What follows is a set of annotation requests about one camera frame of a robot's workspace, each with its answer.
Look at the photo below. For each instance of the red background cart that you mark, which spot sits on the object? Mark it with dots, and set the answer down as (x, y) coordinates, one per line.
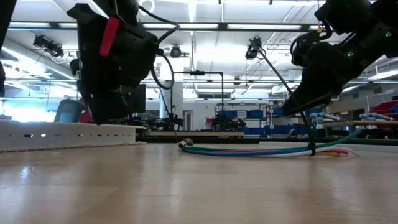
(84, 116)

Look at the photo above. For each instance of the red plastic bin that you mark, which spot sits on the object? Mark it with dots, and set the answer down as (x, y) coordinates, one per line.
(384, 109)

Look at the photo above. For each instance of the black overhead camera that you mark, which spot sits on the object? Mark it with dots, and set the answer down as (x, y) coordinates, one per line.
(176, 52)

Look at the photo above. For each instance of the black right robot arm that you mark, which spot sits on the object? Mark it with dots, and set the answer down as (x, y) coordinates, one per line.
(351, 15)

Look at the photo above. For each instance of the black aluminium table frame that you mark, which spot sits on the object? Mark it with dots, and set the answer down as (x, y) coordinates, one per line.
(217, 140)

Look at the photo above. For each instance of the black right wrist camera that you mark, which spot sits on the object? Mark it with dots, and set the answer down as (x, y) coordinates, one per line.
(306, 43)

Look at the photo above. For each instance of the blue bin storage shelf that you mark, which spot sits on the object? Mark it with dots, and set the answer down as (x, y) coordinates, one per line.
(281, 129)

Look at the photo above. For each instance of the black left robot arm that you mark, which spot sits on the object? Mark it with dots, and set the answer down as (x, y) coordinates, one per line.
(130, 53)

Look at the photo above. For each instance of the white office chair blue seat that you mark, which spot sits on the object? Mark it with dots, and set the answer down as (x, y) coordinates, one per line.
(70, 110)

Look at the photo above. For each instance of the black background robot arm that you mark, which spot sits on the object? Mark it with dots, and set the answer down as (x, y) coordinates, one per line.
(228, 124)
(171, 121)

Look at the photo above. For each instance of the wooden background workbench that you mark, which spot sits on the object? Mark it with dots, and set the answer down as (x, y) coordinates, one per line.
(214, 133)

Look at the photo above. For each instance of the wooden background table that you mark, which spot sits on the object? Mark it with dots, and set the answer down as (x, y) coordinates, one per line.
(367, 123)

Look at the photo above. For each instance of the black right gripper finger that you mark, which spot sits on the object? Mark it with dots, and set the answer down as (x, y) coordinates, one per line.
(308, 105)
(308, 90)

